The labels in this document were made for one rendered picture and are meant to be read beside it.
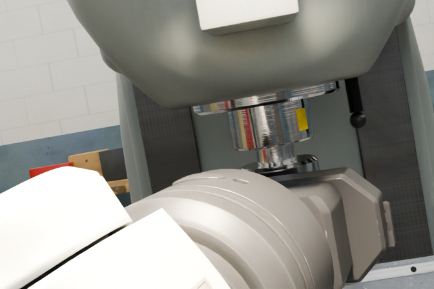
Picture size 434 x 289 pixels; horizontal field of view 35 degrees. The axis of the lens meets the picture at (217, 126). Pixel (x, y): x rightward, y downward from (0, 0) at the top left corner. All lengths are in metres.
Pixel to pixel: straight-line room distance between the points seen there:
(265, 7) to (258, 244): 0.10
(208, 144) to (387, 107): 0.20
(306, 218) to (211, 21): 0.09
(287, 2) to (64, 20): 4.57
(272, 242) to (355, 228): 0.12
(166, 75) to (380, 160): 0.48
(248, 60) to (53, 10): 4.55
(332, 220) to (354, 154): 0.48
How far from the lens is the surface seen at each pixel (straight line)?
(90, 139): 4.76
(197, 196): 0.24
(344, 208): 0.34
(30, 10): 4.90
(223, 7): 0.27
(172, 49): 0.32
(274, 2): 0.27
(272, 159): 0.39
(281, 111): 0.38
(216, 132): 0.77
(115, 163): 4.21
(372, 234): 0.34
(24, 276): 0.17
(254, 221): 0.23
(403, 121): 0.78
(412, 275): 0.80
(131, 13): 0.32
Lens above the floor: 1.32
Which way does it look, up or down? 3 degrees down
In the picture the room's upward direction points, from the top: 10 degrees counter-clockwise
